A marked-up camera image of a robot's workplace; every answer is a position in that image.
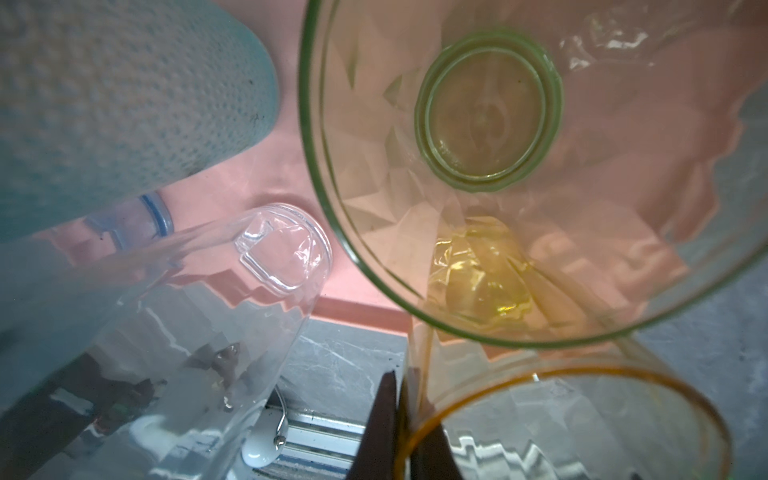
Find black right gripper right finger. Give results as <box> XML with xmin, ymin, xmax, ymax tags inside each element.
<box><xmin>400</xmin><ymin>384</ymin><xmax>462</xmax><ymax>479</ymax></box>

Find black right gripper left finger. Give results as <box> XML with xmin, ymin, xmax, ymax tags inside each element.
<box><xmin>346</xmin><ymin>371</ymin><xmax>398</xmax><ymax>480</ymax></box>

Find yellow short cup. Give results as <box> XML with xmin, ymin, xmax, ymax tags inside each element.
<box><xmin>392</xmin><ymin>215</ymin><xmax>734</xmax><ymax>480</ymax></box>

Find clear transparent cup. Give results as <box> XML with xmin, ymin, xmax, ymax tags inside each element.
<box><xmin>1</xmin><ymin>203</ymin><xmax>333</xmax><ymax>479</ymax></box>

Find green short cup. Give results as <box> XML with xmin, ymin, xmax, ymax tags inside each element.
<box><xmin>298</xmin><ymin>0</ymin><xmax>768</xmax><ymax>350</ymax></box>

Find blue transparent cup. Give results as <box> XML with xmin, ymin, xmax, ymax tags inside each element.
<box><xmin>85</xmin><ymin>192</ymin><xmax>174</xmax><ymax>251</ymax></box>

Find teal frosted cup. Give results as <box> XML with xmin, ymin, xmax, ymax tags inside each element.
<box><xmin>1</xmin><ymin>1</ymin><xmax>280</xmax><ymax>242</ymax></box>

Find pink plastic tray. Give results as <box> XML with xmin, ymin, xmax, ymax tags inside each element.
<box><xmin>35</xmin><ymin>0</ymin><xmax>751</xmax><ymax>337</ymax></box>

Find white alarm clock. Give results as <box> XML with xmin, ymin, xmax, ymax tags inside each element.
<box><xmin>241</xmin><ymin>387</ymin><xmax>289</xmax><ymax>469</ymax></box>

